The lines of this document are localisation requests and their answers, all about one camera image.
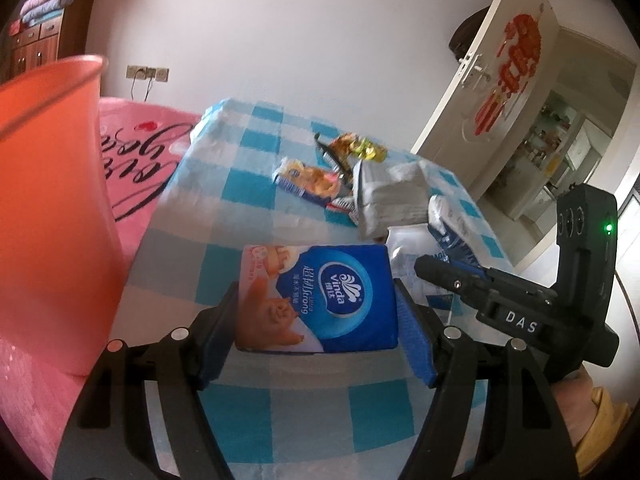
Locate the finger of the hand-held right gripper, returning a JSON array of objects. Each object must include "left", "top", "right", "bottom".
[
  {"left": 450, "top": 261, "right": 558, "bottom": 302},
  {"left": 414, "top": 255, "right": 496, "bottom": 311}
]

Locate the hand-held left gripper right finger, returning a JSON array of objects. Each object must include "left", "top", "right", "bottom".
[{"left": 392, "top": 277, "right": 581, "bottom": 480}]

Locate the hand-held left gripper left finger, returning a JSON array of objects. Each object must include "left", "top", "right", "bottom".
[{"left": 52, "top": 280, "right": 241, "bottom": 480}]

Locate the blue tissue pack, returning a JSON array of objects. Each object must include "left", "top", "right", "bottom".
[{"left": 235, "top": 244, "right": 401, "bottom": 356}]

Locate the black coffee stick sachet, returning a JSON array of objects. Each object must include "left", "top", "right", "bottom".
[{"left": 314, "top": 132, "right": 353, "bottom": 181}]

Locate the orange plastic bin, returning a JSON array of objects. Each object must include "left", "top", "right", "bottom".
[{"left": 0, "top": 55, "right": 131, "bottom": 377}]

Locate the white plastic bag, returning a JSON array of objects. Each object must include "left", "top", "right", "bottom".
[{"left": 385, "top": 225, "right": 453, "bottom": 311}]

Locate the grey plastic bag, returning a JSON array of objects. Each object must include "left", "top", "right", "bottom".
[{"left": 351, "top": 159, "right": 432, "bottom": 241}]

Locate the small red white packet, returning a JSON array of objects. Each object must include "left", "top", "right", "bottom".
[{"left": 325, "top": 196, "right": 359, "bottom": 224}]

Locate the white kitchen shelf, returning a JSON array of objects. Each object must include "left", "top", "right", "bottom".
[{"left": 500, "top": 90, "right": 603, "bottom": 221}]

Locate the yellow snack wrapper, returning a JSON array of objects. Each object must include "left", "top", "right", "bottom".
[{"left": 327, "top": 132, "right": 390, "bottom": 163}]

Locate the white door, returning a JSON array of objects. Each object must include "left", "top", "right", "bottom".
[{"left": 410, "top": 0, "right": 562, "bottom": 203}]

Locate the cookie snack packet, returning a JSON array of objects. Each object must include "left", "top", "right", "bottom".
[{"left": 272, "top": 156, "right": 345, "bottom": 207}]

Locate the blue checkered tablecloth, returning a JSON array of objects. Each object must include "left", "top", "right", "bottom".
[{"left": 107, "top": 99, "right": 516, "bottom": 480}]

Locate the red paper door decoration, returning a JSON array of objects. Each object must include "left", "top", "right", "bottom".
[{"left": 472, "top": 9, "right": 547, "bottom": 136}]

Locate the dark hanging bag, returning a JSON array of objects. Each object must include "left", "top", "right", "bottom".
[{"left": 448, "top": 5, "right": 493, "bottom": 62}]

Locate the wooden cabinet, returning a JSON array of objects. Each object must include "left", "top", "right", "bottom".
[{"left": 0, "top": 0, "right": 96, "bottom": 86}]

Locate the metal door handle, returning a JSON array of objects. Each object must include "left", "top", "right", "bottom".
[{"left": 457, "top": 54, "right": 492, "bottom": 87}]

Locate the charger cable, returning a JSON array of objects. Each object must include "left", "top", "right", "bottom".
[{"left": 129, "top": 76, "right": 152, "bottom": 103}]

